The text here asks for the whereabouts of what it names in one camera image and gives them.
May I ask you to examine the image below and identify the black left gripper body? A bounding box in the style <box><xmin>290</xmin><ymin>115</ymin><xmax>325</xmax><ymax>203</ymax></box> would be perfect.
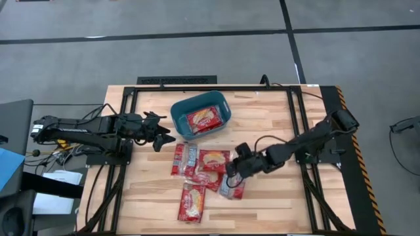
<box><xmin>123</xmin><ymin>111</ymin><xmax>162</xmax><ymax>146</ymax></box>

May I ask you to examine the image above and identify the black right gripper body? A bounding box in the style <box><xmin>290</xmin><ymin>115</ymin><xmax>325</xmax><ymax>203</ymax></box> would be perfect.
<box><xmin>225</xmin><ymin>142</ymin><xmax>269</xmax><ymax>180</ymax></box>

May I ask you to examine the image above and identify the red popcorn bag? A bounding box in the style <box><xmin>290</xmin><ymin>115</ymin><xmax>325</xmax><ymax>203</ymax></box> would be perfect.
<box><xmin>184</xmin><ymin>165</ymin><xmax>224</xmax><ymax>193</ymax></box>
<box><xmin>219</xmin><ymin>173</ymin><xmax>247</xmax><ymax>201</ymax></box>
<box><xmin>185</xmin><ymin>105</ymin><xmax>224</xmax><ymax>135</ymax></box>
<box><xmin>198</xmin><ymin>149</ymin><xmax>232</xmax><ymax>174</ymax></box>
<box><xmin>177</xmin><ymin>182</ymin><xmax>207</xmax><ymax>224</ymax></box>
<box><xmin>171</xmin><ymin>142</ymin><xmax>199</xmax><ymax>178</ymax></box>

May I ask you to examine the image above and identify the teal plastic basket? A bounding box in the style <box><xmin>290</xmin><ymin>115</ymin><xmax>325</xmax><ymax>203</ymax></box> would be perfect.
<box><xmin>169</xmin><ymin>90</ymin><xmax>232</xmax><ymax>141</ymax></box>

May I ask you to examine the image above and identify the black bar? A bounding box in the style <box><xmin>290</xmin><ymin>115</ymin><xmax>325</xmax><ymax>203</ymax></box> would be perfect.
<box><xmin>21</xmin><ymin>171</ymin><xmax>85</xmax><ymax>199</ymax></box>

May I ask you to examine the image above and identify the black yellow-striped hazard mat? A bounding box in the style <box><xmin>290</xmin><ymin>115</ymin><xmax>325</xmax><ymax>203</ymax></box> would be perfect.
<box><xmin>320</xmin><ymin>85</ymin><xmax>388</xmax><ymax>236</ymax></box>

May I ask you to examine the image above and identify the white paper sheet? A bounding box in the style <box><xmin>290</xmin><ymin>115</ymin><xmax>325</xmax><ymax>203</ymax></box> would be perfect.
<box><xmin>32</xmin><ymin>170</ymin><xmax>83</xmax><ymax>216</ymax></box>

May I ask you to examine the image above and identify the blue paper sheet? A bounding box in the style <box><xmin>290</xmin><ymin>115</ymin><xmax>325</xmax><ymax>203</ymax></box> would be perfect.
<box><xmin>0</xmin><ymin>147</ymin><xmax>26</xmax><ymax>193</ymax></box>

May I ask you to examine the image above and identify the black computer mouse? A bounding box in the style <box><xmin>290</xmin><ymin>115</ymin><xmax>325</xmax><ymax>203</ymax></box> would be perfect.
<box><xmin>2</xmin><ymin>206</ymin><xmax>26</xmax><ymax>235</ymax></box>

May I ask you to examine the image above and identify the grey floor stand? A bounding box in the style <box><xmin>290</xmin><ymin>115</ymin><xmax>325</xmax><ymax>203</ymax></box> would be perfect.
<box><xmin>389</xmin><ymin>115</ymin><xmax>420</xmax><ymax>134</ymax></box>

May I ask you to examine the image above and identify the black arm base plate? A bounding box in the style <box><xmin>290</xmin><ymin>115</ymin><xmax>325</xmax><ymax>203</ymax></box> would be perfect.
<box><xmin>295</xmin><ymin>151</ymin><xmax>343</xmax><ymax>165</ymax></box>
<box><xmin>85</xmin><ymin>152</ymin><xmax>133</xmax><ymax>166</ymax></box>

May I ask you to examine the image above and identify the yellow cable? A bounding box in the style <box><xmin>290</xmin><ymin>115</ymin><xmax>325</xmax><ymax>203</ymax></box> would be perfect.
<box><xmin>56</xmin><ymin>139</ymin><xmax>81</xmax><ymax>152</ymax></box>

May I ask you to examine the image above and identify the black floor cable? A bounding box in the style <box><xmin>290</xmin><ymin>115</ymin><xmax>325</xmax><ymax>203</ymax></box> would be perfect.
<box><xmin>388</xmin><ymin>127</ymin><xmax>420</xmax><ymax>176</ymax></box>

